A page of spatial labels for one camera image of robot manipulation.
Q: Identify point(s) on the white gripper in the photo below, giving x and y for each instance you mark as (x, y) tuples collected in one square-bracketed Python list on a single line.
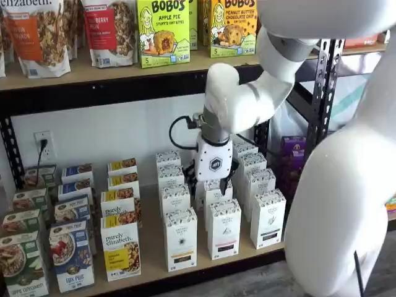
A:
[(213, 161)]

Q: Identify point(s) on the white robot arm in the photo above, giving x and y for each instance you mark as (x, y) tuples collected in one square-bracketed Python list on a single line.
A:
[(340, 185)]

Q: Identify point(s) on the wooden shelf board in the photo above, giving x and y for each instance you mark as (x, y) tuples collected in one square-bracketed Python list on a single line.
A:
[(151, 216), (83, 75)]

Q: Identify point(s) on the purple snack box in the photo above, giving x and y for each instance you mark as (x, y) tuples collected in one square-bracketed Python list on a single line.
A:
[(294, 145), (287, 185), (290, 165)]

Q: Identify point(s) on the white yellow granola box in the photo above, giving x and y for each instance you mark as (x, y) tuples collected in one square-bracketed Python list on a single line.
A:
[(122, 165), (119, 244), (116, 205), (122, 182)]

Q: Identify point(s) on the blue flax oatmeal box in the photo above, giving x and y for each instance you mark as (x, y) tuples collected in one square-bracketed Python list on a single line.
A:
[(75, 171), (71, 256), (74, 188), (71, 210)]

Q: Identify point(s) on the yellow Bobo's peanut butter box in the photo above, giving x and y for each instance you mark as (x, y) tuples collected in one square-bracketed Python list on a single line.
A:
[(205, 21), (235, 31)]

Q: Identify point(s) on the green Bobo's apple pie box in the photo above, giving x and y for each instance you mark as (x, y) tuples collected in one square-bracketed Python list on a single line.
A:
[(164, 31), (193, 24)]

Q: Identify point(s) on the green oatmeal box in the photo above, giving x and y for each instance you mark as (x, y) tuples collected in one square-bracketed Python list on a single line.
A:
[(21, 266), (49, 178), (20, 222), (29, 201)]

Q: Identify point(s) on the orange yellow snack box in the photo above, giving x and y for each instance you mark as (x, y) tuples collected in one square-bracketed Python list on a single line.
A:
[(391, 207)]

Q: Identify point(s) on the orange brown snack box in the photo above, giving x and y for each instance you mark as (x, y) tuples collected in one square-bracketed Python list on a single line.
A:
[(362, 41)]

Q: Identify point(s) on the black metal shelving rack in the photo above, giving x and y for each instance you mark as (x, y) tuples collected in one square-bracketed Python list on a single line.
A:
[(123, 94)]

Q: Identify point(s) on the white teal plastic sheet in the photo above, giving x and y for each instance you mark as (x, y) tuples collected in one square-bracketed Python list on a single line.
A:
[(349, 99)]

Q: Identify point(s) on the red label granola pouch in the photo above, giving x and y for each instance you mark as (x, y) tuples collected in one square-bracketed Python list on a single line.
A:
[(102, 31)]

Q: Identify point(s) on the orange label granola pouch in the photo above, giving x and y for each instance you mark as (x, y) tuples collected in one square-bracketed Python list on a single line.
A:
[(31, 37)]

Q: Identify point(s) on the white wall outlet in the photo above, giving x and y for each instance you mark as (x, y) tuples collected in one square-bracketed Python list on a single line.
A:
[(51, 139)]

